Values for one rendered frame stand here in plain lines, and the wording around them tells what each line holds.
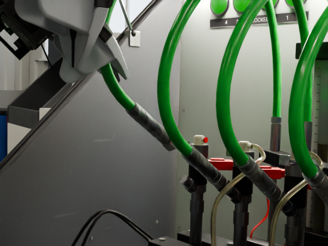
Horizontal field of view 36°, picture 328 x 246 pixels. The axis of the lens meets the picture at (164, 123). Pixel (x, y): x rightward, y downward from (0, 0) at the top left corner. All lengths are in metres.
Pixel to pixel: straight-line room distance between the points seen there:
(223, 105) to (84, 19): 0.17
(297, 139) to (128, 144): 0.63
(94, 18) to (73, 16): 0.02
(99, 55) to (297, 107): 0.24
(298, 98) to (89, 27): 0.19
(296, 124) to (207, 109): 0.64
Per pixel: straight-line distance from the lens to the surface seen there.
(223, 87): 0.50
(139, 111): 0.63
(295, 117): 0.46
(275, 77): 0.87
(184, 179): 0.71
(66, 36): 0.44
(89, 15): 0.41
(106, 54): 0.58
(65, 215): 0.98
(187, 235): 0.79
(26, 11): 0.43
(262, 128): 1.00
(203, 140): 0.71
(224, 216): 1.08
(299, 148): 0.47
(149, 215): 1.12
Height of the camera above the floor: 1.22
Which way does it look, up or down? 5 degrees down
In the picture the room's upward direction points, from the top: 2 degrees clockwise
